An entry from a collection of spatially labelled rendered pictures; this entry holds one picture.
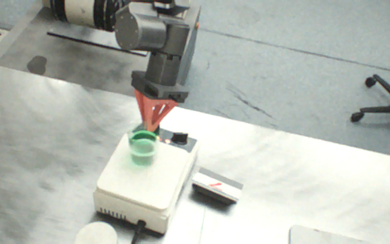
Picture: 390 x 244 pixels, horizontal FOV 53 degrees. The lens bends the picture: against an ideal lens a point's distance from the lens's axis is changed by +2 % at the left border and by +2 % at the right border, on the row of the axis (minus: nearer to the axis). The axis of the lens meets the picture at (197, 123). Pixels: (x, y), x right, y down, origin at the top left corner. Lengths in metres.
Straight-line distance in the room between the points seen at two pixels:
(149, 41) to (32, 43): 1.06
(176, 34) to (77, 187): 0.32
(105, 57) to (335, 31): 1.57
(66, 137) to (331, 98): 1.60
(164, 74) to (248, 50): 1.62
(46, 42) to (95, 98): 0.80
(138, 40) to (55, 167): 0.30
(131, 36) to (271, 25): 1.95
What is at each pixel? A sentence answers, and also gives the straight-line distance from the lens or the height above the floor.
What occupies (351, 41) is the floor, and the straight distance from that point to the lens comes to 2.60.
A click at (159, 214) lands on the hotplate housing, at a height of 0.82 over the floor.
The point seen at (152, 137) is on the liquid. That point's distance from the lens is 0.62.
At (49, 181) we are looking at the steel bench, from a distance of 0.75.
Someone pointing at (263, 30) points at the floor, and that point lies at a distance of 2.44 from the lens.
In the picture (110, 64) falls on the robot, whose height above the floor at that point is 0.36.
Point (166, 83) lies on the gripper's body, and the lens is 0.67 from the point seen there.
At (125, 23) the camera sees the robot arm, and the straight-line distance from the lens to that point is 0.61.
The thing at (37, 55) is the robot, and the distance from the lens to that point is 1.57.
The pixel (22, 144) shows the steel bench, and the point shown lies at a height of 0.75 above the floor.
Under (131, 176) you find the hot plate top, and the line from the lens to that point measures 0.63.
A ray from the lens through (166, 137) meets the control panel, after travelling 0.73.
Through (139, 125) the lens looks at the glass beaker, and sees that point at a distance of 0.62.
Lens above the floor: 1.37
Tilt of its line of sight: 50 degrees down
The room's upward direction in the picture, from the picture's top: 11 degrees clockwise
